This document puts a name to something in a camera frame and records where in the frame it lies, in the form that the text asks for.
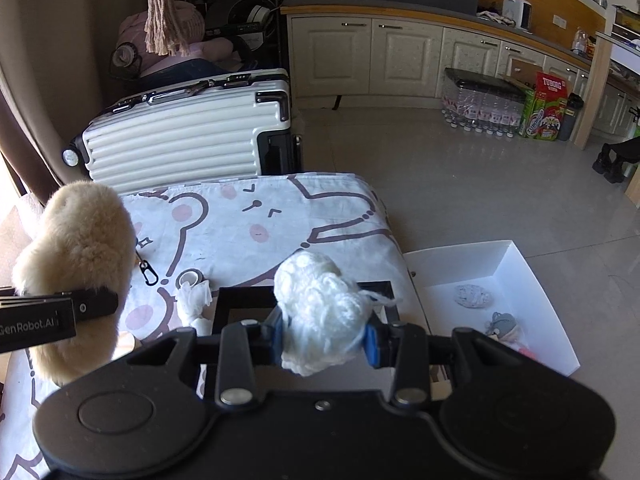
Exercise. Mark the hanging pink tassel scarf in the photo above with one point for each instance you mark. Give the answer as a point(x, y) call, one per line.
point(162, 15)

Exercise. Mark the white crumpled tissue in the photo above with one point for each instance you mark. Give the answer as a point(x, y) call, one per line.
point(196, 300)

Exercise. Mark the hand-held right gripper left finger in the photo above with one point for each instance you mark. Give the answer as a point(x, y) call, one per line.
point(275, 340)

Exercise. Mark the black carabiner clip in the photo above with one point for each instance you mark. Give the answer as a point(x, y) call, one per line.
point(148, 269)

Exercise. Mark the beige plush toy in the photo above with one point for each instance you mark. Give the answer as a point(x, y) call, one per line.
point(75, 240)

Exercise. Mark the pink cushion pile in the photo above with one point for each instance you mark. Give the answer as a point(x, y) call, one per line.
point(192, 25)

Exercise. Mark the pink knitted item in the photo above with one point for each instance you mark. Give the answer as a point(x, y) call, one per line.
point(527, 352)

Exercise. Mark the white suitcase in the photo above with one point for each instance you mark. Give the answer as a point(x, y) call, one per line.
point(175, 135)

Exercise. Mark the cream kitchen cabinets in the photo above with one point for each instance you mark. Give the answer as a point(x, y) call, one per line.
point(330, 55)

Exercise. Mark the white box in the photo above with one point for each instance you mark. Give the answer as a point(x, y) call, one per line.
point(450, 270)

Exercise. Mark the white countertop appliance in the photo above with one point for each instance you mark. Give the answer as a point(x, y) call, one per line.
point(517, 12)

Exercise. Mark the green beer carton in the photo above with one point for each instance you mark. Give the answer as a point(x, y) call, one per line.
point(545, 110)

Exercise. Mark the black box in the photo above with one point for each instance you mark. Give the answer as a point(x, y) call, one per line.
point(240, 297)

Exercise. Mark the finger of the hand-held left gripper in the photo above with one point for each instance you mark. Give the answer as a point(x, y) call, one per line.
point(95, 304)

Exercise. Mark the clear plastic bottle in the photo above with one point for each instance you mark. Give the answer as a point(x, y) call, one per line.
point(579, 42)

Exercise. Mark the brown curtain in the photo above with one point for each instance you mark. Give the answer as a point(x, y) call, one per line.
point(12, 150)

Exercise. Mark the pack of water bottles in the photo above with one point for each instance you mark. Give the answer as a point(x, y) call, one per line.
point(480, 105)

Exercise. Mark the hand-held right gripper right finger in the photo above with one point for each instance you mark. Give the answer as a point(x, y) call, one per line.
point(372, 347)

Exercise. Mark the black bin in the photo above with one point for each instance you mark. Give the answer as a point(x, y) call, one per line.
point(570, 117)

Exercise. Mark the printed blanket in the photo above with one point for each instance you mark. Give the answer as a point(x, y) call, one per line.
point(280, 225)

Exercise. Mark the black shelf rack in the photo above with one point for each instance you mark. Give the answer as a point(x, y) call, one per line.
point(235, 5)

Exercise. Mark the brown cardboard box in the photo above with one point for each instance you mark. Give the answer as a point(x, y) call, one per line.
point(522, 72)

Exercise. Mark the small tape roll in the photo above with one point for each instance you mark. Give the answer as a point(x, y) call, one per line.
point(190, 277)

